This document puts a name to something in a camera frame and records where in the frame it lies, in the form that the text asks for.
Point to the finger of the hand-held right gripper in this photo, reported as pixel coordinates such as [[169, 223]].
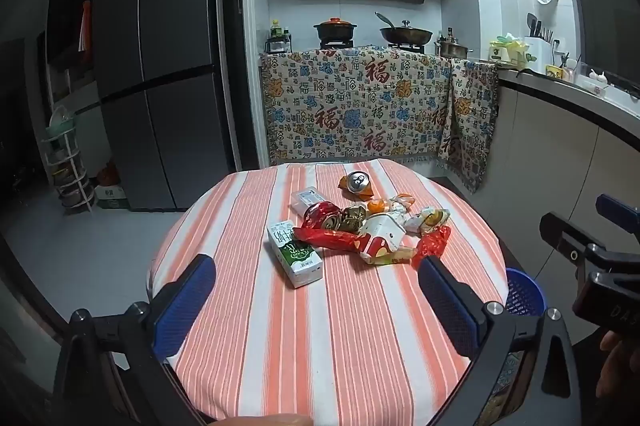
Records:
[[565, 243], [617, 208]]

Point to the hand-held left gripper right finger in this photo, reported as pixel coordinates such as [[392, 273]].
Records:
[[447, 306]]

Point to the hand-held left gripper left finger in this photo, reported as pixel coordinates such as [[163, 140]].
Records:
[[182, 306]]

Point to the blue plastic basket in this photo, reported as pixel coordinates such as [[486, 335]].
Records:
[[522, 291]]

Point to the floral paper tissue pack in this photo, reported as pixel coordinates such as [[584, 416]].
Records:
[[430, 218]]

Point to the crushed red soda can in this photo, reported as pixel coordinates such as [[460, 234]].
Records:
[[320, 213]]

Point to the person's right hand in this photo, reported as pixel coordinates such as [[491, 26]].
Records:
[[620, 353]]

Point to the red plastic wrapper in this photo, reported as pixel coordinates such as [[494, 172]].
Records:
[[432, 241]]

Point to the white red paper cup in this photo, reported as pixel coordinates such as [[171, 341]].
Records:
[[382, 237]]

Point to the kitchen counter with cabinets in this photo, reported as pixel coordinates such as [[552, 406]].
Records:
[[550, 141]]

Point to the orange white snack wrapper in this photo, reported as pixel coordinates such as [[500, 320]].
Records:
[[382, 206]]

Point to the green white milk carton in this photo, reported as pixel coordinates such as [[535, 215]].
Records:
[[295, 256]]

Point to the orange striped tablecloth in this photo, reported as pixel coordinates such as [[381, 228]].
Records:
[[300, 346]]

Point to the crumpled gold wrapper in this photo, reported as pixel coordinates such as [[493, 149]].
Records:
[[352, 218]]

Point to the green white cardboard box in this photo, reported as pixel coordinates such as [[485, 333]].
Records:
[[112, 197]]

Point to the long red snack wrapper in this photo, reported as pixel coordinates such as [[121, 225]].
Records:
[[325, 237]]

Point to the crushed orange soda can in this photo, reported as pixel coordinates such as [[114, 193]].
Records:
[[356, 183]]

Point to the narrow printed patterned cloth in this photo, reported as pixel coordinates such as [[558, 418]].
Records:
[[470, 121]]

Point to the clear plastic box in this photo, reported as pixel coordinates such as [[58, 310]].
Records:
[[306, 198]]

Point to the white tiered storage rack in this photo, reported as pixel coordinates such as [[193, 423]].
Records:
[[67, 166]]

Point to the white utensil holder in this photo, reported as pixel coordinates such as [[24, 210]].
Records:
[[539, 41]]

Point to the yellow green plastic containers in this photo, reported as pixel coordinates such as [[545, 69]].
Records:
[[507, 50]]

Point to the large printed patterned cloth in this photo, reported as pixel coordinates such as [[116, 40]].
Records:
[[350, 106]]

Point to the steel pot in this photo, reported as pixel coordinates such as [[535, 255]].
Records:
[[452, 49]]

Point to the grey refrigerator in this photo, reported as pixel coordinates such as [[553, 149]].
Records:
[[165, 81]]

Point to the black wok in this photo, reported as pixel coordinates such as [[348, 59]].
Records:
[[406, 34]]

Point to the gas stove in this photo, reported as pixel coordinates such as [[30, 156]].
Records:
[[370, 45]]

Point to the bottle rack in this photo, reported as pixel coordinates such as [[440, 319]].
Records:
[[278, 39]]

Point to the orange hanging cloth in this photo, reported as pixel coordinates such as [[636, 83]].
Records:
[[86, 26]]

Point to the clay pot with orange lid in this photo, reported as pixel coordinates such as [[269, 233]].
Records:
[[336, 29]]

